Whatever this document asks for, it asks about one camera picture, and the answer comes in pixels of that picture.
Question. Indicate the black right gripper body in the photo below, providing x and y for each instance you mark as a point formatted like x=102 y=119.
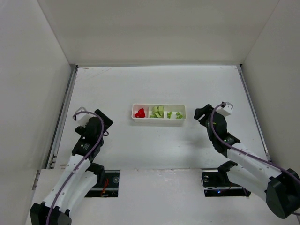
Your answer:
x=204 y=113

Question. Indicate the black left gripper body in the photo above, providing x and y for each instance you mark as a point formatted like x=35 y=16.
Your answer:
x=104 y=117

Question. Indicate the red transparent curved lego piece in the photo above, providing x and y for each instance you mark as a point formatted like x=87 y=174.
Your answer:
x=140 y=113

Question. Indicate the light green 2x2 lego brick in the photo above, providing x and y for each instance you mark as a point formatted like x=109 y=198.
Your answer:
x=161 y=110

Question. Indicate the light green 2x3 lego brick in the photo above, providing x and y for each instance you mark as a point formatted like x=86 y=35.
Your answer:
x=155 y=109

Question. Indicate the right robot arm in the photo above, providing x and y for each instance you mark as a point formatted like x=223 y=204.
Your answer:
x=278 y=187

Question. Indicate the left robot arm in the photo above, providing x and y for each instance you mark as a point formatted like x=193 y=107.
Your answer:
x=80 y=173

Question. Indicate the white divided sorting tray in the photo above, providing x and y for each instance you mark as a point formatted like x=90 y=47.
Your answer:
x=163 y=120

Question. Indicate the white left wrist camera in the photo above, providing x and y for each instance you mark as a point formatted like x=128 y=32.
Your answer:
x=82 y=118

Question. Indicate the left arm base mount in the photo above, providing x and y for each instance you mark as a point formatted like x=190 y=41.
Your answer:
x=108 y=187

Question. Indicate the right aluminium frame rail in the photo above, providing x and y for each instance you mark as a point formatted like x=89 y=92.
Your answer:
x=239 y=68

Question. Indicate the aluminium frame rail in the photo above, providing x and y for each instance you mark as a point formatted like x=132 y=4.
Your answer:
x=57 y=135
x=239 y=68

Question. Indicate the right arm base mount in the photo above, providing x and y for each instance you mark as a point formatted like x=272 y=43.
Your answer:
x=216 y=183

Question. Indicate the left aluminium frame rail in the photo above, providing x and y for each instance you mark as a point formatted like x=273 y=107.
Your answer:
x=57 y=135

